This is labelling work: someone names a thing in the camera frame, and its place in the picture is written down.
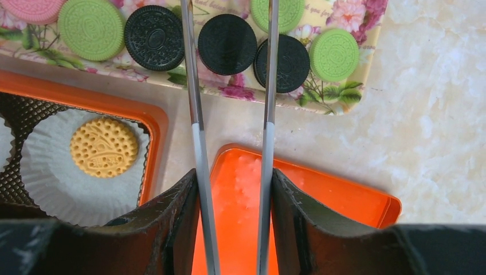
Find green cookie right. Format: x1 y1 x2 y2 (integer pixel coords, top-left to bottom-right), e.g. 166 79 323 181
309 29 359 82

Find green cookie packed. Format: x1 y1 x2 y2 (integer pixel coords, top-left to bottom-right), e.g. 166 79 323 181
250 0 305 33

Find floral cookie tray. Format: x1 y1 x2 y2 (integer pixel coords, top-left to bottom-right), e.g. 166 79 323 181
1 1 388 115

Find metal serving tongs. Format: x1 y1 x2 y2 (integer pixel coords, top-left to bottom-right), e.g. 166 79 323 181
181 0 279 274

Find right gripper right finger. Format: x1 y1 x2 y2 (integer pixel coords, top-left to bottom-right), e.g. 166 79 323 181
272 170 485 274

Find orange cookie box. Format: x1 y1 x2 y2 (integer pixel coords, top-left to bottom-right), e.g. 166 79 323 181
1 71 167 226

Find black cookie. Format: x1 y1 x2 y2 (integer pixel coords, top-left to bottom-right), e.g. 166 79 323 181
253 34 310 93
124 5 185 72
198 14 257 76

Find pink cookie bottom left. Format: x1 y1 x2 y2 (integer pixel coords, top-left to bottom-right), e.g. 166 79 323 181
1 0 66 25

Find green cookie bottom left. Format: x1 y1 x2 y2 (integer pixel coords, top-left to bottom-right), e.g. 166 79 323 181
57 0 126 61

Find white paper cup top-right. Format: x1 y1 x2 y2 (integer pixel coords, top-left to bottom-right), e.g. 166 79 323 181
20 109 150 226

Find black cookie middle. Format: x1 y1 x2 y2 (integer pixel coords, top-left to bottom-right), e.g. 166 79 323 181
198 14 257 76

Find green cookie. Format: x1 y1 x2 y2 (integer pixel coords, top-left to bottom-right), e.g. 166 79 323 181
309 29 359 82
57 0 126 61

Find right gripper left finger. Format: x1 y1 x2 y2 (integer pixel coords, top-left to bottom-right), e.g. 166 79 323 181
1 170 199 274

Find black cookie right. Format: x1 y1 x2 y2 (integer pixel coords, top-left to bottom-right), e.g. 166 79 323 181
253 34 310 93

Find black cookie left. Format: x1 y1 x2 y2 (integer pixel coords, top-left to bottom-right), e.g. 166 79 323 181
124 5 185 72

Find orange box lid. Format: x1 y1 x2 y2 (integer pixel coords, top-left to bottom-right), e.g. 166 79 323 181
210 144 402 274

